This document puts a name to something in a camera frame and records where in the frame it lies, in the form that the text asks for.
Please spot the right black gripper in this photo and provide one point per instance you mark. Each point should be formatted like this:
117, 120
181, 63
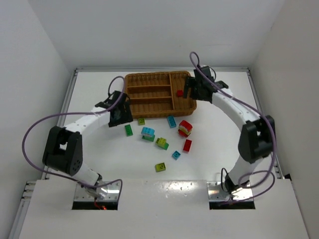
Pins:
192, 88

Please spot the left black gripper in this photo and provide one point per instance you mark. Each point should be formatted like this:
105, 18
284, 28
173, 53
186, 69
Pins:
123, 112

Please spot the dark green lego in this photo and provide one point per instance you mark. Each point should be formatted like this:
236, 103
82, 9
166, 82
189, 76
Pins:
128, 130

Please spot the cyan rounded lego brick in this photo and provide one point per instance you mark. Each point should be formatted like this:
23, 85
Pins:
147, 132

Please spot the green lego base brick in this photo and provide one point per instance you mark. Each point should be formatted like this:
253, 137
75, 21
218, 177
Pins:
149, 138

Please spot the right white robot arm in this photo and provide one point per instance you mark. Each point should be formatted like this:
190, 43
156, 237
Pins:
257, 133

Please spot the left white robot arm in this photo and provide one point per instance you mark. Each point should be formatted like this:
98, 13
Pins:
64, 147

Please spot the small lime lego brick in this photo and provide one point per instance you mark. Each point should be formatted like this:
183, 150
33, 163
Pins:
141, 121

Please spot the brown wicker divided tray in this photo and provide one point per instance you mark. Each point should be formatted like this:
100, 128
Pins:
154, 94

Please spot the long cyan lego brick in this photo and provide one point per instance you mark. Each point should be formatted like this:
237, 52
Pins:
171, 121

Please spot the red lime stacked lego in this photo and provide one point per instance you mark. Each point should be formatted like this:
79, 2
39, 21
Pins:
184, 128

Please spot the lime green stacked lego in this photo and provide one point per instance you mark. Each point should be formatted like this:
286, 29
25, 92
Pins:
162, 143

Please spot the lime lego brick front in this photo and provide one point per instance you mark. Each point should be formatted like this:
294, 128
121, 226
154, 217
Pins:
160, 167

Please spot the red flat lego brick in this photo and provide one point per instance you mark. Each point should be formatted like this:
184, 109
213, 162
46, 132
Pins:
187, 145

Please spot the small cyan lego brick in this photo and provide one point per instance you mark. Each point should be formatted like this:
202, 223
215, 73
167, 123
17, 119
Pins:
176, 155

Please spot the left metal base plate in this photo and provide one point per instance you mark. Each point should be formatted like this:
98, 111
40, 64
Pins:
109, 193

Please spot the metal base plate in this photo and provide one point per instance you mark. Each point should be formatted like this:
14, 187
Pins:
109, 193
216, 194

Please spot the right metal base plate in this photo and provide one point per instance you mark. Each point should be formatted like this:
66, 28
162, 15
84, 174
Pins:
216, 194

